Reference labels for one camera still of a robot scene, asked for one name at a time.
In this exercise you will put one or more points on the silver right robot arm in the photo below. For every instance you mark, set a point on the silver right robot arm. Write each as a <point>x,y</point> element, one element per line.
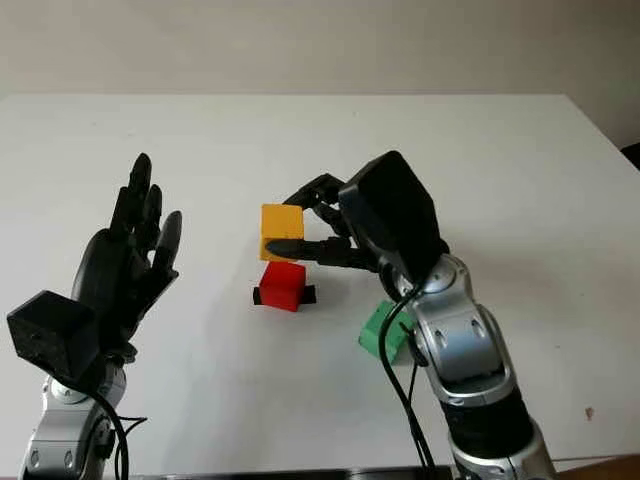
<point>465,350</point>

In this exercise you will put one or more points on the yellow cube block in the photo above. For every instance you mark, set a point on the yellow cube block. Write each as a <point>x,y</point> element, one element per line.
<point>282,220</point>

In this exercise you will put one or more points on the red cube block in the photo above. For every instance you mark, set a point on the red cube block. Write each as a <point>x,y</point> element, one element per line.
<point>280,287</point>

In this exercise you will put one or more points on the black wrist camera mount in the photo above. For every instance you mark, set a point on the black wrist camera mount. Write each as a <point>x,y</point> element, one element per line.
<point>50,335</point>
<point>395,215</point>

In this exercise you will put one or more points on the black tape strip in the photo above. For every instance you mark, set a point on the black tape strip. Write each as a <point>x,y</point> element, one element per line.
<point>310,295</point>

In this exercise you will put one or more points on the green cube block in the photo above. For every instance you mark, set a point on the green cube block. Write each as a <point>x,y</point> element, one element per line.
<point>372,335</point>

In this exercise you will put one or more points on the dark object beside table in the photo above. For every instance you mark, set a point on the dark object beside table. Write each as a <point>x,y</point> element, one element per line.
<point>632,156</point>

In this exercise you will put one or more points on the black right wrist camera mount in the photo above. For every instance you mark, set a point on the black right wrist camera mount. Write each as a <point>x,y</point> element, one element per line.
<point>395,215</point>

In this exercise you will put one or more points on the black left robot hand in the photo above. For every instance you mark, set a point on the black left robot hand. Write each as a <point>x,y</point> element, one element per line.
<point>110,280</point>

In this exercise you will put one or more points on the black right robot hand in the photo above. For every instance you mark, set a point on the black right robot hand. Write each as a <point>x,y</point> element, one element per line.
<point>300,247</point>

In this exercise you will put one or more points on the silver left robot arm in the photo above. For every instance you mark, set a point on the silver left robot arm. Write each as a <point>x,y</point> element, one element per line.
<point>65,430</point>

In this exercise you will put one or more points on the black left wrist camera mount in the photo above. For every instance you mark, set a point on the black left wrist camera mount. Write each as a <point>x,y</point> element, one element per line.
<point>50,335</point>

